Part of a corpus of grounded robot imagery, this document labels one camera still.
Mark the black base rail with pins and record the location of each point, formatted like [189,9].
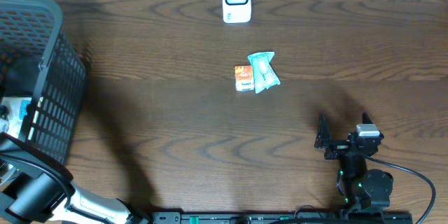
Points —
[306,216]

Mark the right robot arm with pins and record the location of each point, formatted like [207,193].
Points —
[366,190]

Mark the grey plastic mesh basket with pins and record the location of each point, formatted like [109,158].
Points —
[38,62]

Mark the orange tissue pack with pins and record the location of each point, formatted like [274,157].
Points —
[244,80]

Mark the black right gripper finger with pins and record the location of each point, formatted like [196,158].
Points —
[323,136]
[366,119]

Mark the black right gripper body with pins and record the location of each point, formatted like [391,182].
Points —
[338,148]

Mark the white teal package in basket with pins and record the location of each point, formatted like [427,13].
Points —
[13,112]

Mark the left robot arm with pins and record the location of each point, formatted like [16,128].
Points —
[45,191]

